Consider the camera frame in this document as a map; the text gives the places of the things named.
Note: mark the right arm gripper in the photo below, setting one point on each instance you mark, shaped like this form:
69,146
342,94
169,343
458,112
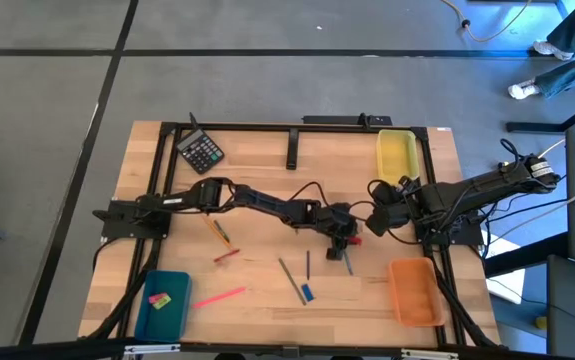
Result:
387,212

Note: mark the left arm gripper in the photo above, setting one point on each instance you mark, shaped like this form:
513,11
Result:
337,222

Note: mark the red eraser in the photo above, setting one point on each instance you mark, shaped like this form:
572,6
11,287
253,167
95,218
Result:
355,240

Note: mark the dark blue pen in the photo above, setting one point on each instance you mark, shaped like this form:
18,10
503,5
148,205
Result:
308,265

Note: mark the blue eraser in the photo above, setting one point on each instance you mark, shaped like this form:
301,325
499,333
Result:
307,292

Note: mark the long grey pencil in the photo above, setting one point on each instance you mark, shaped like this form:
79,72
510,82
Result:
292,281

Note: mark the red crayon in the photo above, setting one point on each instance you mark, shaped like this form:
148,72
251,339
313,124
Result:
226,255

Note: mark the green crayon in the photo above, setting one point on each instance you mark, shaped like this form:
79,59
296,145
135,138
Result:
222,232

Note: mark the orange pencil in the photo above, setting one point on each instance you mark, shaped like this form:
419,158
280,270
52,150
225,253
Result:
219,235

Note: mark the long pink pen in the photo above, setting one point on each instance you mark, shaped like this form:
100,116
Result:
218,297

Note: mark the yellow-green eraser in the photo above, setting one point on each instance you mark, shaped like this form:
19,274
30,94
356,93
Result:
163,303

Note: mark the pink eraser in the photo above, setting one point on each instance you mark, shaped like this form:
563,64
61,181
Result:
156,297

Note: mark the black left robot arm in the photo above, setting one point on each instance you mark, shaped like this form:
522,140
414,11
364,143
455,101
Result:
267,202

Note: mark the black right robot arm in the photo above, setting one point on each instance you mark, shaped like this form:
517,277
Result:
482,187

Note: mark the yellow plastic bin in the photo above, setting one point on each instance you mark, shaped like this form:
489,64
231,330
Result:
397,152

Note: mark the orange plastic bin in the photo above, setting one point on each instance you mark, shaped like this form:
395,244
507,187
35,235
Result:
414,292

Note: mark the black power strip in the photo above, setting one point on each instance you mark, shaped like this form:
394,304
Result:
337,120

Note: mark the white paper sheet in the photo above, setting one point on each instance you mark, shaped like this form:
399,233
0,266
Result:
504,272

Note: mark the black desk leg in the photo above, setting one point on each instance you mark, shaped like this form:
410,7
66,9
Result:
522,260
532,127

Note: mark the black calculator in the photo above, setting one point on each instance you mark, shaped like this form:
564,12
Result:
199,150

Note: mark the white shoe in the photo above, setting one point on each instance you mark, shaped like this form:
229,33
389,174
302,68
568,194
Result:
552,50
522,90

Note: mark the teal plastic bin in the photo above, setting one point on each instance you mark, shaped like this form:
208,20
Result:
164,325

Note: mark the person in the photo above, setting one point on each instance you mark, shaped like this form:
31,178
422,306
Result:
567,75

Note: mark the black crossbar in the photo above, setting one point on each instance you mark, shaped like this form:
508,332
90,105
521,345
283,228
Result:
42,350

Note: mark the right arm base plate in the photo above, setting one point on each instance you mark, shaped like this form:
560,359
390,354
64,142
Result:
467,239

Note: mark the short black frame strut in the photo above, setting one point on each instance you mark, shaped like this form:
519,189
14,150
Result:
293,147

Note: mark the silver bracket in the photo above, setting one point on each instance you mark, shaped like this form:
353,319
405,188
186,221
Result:
429,354
152,348

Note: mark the black table frame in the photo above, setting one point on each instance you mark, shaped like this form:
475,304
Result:
247,127

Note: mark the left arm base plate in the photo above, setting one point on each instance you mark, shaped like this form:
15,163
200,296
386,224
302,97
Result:
127,232

